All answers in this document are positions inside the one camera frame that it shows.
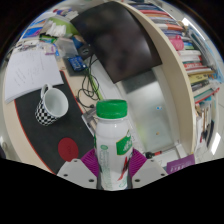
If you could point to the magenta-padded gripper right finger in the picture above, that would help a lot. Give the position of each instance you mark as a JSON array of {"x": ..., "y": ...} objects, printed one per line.
[{"x": 150, "y": 171}]

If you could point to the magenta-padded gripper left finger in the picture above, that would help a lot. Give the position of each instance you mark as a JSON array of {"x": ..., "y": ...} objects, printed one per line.
[{"x": 75, "y": 171}]

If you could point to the white bottle with green cap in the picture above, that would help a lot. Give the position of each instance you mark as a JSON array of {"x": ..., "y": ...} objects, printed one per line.
[{"x": 111, "y": 140}]

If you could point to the dark wine bottle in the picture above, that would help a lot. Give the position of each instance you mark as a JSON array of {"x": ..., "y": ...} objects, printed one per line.
[{"x": 150, "y": 154}]

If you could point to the flat round red coaster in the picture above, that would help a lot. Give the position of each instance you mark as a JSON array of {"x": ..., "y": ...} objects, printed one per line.
[{"x": 68, "y": 150}]

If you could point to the purple hanging banner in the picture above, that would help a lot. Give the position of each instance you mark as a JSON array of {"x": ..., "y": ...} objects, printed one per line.
[{"x": 180, "y": 165}]

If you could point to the black desk mat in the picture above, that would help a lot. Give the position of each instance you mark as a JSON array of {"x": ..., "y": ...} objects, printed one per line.
[{"x": 76, "y": 130}]

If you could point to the grey metal laptop stand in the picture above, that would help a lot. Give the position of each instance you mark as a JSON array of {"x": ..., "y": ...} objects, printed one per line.
[{"x": 89, "y": 116}]

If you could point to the black and white checkered mug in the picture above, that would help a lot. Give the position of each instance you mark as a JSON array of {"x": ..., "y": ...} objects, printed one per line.
[{"x": 50, "y": 115}]

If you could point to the shelf unit with books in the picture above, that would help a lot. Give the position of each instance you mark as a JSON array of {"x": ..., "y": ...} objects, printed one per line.
[{"x": 180, "y": 83}]

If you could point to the white paper notebook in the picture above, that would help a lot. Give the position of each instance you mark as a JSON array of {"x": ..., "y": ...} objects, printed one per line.
[{"x": 30, "y": 73}]

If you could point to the small blue box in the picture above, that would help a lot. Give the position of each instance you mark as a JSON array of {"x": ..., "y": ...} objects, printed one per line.
[{"x": 76, "y": 63}]

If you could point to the clear plastic container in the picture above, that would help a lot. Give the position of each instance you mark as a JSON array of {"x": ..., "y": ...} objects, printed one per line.
[{"x": 66, "y": 46}]

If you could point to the black computer monitor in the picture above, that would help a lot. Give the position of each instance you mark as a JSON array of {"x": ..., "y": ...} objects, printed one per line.
[{"x": 123, "y": 43}]

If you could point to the blue tissue box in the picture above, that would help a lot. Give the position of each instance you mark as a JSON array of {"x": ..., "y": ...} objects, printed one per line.
[{"x": 31, "y": 32}]

